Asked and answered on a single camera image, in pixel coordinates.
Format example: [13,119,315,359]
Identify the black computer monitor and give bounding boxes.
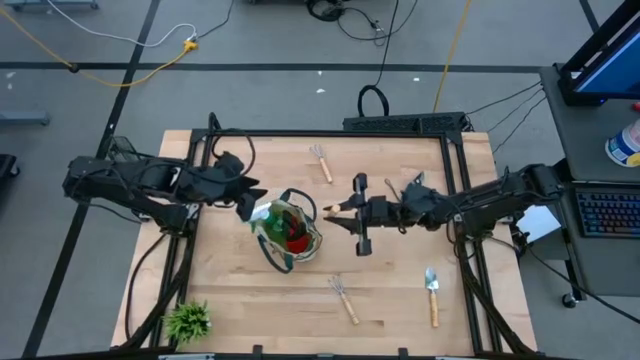
[556,0,640,107]

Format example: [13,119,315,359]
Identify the thin black desk cable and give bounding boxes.
[464,81,544,117]
[486,87,545,134]
[491,95,548,154]

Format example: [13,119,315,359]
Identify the beige green gardening bag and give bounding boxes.
[249,187,325,275]

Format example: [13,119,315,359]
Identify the black cable coil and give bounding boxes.
[304,0,347,23]

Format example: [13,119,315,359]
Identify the red black gardening glove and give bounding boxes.
[280,208,314,255]

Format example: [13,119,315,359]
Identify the small green artificial plant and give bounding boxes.
[162,299,214,345]

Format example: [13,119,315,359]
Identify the green pruning shears with strap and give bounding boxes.
[383,171,427,204]

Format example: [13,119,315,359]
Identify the white floor cable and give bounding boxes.
[44,0,199,49]

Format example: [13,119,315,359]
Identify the thin black floor cable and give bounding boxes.
[335,4,390,47]

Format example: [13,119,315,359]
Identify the green spray bottle white head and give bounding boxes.
[248,199,287,247]

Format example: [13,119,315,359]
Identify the wooden handled hand rake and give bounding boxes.
[327,274,361,326]
[308,144,334,185]

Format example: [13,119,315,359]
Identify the white blue plastic tub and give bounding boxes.
[603,117,640,169]

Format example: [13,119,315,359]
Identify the black perforated metal box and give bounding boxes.
[342,111,469,134]

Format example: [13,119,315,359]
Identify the black mesh box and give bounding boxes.
[102,134,146,166]

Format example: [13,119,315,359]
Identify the yellow floor cable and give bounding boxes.
[0,7,200,89]
[432,0,474,114]

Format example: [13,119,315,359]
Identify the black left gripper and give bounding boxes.
[209,152,269,223]

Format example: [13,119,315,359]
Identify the grey desk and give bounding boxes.
[538,63,640,297]

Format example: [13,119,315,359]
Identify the black wheeled base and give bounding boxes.
[0,153,21,182]

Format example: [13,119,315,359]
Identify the grey metal floor bar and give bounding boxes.
[3,0,100,12]
[0,110,51,127]

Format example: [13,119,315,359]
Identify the thick black floor cable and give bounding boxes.
[123,229,171,344]
[522,245,640,325]

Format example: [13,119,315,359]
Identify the black backlit keyboard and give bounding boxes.
[553,179,640,239]

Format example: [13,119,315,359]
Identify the black looped floor cable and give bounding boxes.
[356,0,401,119]

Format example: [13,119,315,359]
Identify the black aluminium table frame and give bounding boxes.
[117,112,539,360]

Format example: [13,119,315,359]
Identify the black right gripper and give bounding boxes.
[324,173,404,257]

